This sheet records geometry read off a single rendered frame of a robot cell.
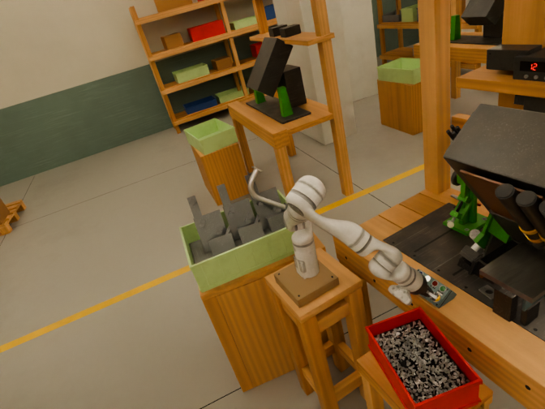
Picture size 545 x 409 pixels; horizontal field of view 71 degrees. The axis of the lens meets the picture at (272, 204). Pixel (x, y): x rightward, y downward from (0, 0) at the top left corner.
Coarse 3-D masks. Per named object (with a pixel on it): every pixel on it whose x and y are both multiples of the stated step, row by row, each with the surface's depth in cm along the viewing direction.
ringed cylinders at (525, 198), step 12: (504, 192) 83; (516, 192) 83; (528, 192) 80; (504, 204) 86; (516, 204) 85; (528, 204) 79; (540, 204) 77; (516, 216) 88; (528, 216) 83; (540, 216) 82; (528, 228) 92; (540, 228) 86; (540, 240) 96
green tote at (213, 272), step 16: (192, 224) 216; (192, 240) 221; (256, 240) 187; (272, 240) 190; (288, 240) 194; (192, 256) 215; (224, 256) 184; (240, 256) 188; (256, 256) 191; (272, 256) 195; (192, 272) 187; (208, 272) 185; (224, 272) 188; (240, 272) 192; (208, 288) 189
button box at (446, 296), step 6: (420, 270) 145; (426, 276) 142; (438, 282) 138; (432, 288) 138; (438, 288) 137; (420, 294) 140; (438, 294) 135; (444, 294) 134; (450, 294) 135; (456, 294) 137; (432, 300) 136; (444, 300) 135; (450, 300) 136; (438, 306) 134
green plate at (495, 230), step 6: (486, 222) 128; (492, 222) 127; (486, 228) 129; (492, 228) 128; (498, 228) 126; (492, 234) 129; (498, 234) 127; (504, 234) 125; (504, 240) 126; (510, 240) 127
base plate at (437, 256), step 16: (448, 208) 183; (416, 224) 178; (432, 224) 175; (384, 240) 173; (400, 240) 171; (416, 240) 168; (432, 240) 166; (448, 240) 163; (464, 240) 161; (416, 256) 160; (432, 256) 157; (448, 256) 155; (448, 272) 148; (464, 272) 146; (464, 288) 140; (544, 304) 126; (544, 320) 122; (544, 336) 117
